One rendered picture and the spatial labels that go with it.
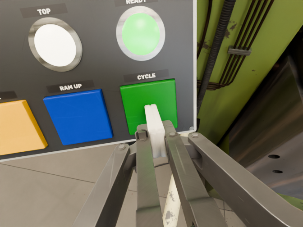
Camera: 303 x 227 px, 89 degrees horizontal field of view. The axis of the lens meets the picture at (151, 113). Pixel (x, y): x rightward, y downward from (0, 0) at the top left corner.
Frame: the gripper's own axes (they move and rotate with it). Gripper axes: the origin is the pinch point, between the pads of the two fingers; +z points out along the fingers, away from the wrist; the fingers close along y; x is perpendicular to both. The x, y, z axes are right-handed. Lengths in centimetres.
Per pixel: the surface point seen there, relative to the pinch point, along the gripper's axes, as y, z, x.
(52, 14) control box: -9.2, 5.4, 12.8
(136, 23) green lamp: -0.3, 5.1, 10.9
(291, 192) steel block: 48, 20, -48
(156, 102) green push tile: 0.9, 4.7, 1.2
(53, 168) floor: -78, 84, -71
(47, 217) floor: -75, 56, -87
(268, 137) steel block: 31.6, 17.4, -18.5
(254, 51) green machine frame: 29.7, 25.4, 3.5
